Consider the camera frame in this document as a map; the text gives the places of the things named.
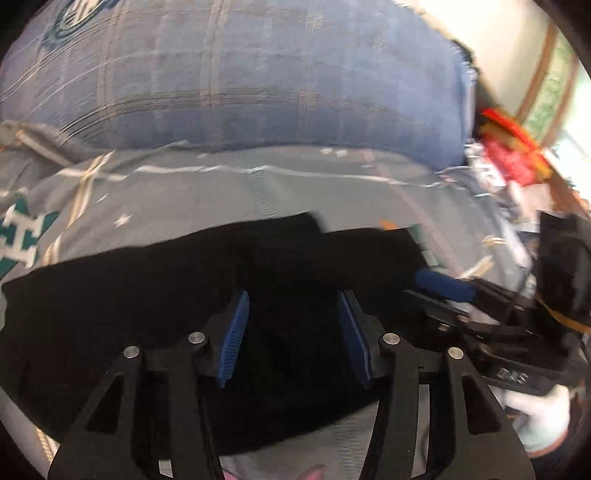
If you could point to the black pants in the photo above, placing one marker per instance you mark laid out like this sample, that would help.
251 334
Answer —
138 295

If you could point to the person's right forearm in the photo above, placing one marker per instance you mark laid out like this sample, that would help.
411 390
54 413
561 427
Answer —
542 417

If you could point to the grey star-print bedsheet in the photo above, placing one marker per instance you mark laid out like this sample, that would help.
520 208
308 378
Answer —
277 194

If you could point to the blue plaid pillow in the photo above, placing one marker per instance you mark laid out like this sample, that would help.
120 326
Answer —
231 92

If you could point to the wooden window frame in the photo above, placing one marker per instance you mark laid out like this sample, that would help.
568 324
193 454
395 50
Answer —
538 78

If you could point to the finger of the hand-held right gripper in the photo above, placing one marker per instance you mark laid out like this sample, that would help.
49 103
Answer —
443 284
429 304

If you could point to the red packet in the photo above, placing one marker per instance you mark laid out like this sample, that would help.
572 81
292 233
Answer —
508 157

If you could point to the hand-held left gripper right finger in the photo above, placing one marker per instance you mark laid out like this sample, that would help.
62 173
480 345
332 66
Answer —
353 332

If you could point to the pink print cloth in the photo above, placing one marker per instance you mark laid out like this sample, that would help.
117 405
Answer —
272 474

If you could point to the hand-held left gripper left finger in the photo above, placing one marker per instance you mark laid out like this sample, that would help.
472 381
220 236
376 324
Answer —
235 332

